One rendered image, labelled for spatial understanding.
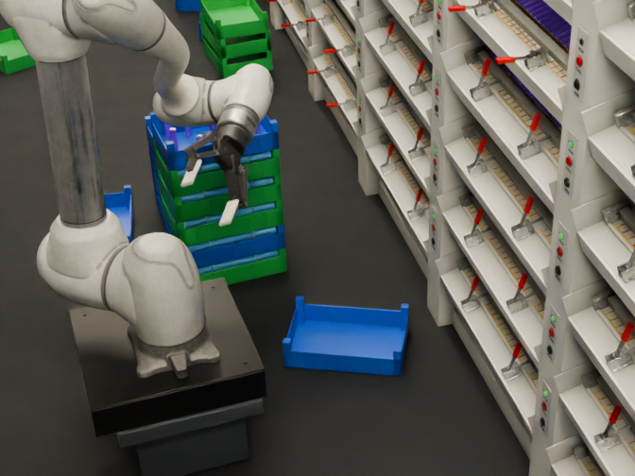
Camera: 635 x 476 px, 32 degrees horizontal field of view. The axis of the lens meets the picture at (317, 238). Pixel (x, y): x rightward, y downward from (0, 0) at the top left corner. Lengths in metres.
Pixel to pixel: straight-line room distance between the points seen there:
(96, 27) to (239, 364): 0.79
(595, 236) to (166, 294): 0.89
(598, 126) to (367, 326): 1.23
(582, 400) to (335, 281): 1.11
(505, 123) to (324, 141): 1.58
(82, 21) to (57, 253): 0.56
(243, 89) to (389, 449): 0.90
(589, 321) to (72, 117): 1.09
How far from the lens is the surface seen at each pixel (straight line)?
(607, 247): 1.98
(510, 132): 2.32
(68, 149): 2.35
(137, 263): 2.34
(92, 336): 2.59
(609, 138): 1.92
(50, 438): 2.77
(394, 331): 2.96
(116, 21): 2.13
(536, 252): 2.29
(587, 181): 1.98
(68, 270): 2.46
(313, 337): 2.94
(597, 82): 1.89
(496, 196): 2.46
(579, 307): 2.13
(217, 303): 2.63
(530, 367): 2.57
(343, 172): 3.66
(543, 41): 2.18
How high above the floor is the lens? 1.84
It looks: 33 degrees down
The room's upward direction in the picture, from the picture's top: 2 degrees counter-clockwise
